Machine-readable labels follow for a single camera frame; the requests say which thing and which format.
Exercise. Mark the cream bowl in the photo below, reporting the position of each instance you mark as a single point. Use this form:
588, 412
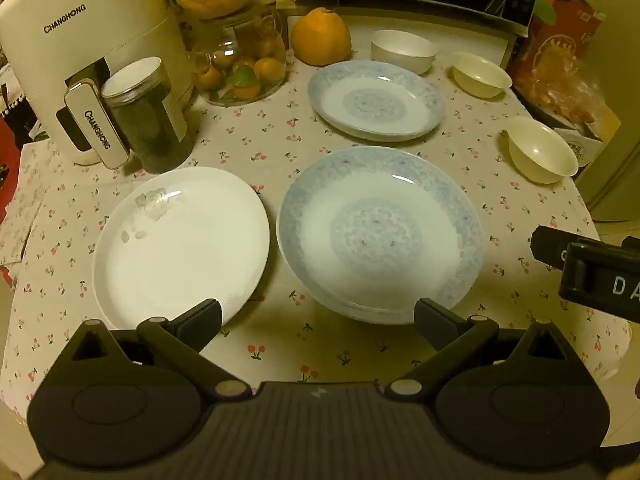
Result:
482, 77
542, 152

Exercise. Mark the blue patterned plate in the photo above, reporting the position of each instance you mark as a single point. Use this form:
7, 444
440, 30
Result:
380, 230
375, 102

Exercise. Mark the cherry print tablecloth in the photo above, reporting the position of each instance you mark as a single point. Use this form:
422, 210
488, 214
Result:
250, 160

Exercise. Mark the pile of kumquats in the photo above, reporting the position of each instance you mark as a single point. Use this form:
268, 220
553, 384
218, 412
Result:
265, 70

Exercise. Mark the white bowl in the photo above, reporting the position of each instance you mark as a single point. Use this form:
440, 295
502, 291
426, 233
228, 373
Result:
402, 52

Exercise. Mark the white flower print plate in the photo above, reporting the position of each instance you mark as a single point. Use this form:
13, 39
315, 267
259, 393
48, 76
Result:
190, 255

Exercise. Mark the plastic bag of fruit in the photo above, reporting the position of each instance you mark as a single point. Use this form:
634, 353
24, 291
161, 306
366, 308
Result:
570, 95

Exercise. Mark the white kitchen appliance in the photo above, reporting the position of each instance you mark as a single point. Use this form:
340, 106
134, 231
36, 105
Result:
75, 30

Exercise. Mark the orange citrus fruit with knob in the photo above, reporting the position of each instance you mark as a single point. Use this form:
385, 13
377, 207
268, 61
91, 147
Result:
320, 37

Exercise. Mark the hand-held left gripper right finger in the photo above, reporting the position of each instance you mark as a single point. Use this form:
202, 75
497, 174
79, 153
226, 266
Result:
434, 321

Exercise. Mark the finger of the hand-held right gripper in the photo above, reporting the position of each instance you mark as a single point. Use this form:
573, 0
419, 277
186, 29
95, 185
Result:
547, 245

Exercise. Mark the black and white box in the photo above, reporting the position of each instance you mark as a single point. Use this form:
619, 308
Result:
585, 147

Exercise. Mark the dark jar with white lid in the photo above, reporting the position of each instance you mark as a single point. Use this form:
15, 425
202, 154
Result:
150, 125

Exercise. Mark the glass jar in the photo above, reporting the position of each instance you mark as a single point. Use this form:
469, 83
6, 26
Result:
235, 50

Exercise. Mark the orange cardboard box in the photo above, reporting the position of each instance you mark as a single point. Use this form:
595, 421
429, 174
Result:
565, 25

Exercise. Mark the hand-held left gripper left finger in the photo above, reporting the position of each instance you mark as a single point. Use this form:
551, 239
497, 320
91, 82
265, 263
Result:
200, 321

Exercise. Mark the white refrigerator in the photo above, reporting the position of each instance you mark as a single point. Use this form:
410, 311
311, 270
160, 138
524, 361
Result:
615, 175

